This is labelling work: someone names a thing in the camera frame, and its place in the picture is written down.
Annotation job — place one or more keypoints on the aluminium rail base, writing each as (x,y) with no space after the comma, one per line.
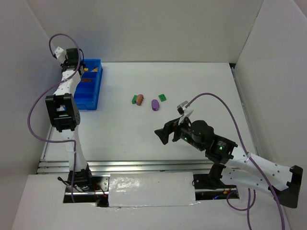
(101,170)

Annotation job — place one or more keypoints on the pink orange lego piece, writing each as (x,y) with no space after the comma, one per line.
(139,99)

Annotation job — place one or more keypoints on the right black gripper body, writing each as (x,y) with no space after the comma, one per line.
(176,131)

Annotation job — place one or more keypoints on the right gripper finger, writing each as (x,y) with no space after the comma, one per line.
(163,134)
(171,126)

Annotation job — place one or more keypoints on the purple oval lego piece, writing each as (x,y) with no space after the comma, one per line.
(155,105)

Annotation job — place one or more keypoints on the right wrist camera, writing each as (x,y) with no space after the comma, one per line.
(184,111)

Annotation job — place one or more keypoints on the blue compartment bin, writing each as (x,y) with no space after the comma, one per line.
(87,93)

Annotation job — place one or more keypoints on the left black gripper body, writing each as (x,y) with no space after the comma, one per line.
(72,63)

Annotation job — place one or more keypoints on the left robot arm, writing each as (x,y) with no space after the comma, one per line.
(65,118)

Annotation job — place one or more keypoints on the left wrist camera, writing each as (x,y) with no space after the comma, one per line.
(59,54)

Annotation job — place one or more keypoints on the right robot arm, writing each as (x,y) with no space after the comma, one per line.
(232,166)

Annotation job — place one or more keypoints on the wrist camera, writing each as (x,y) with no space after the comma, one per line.
(59,54)
(184,111)

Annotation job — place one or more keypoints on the green lego block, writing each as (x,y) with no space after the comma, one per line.
(134,99)
(162,97)

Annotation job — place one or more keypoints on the white foil covered panel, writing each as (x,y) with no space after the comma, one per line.
(163,189)

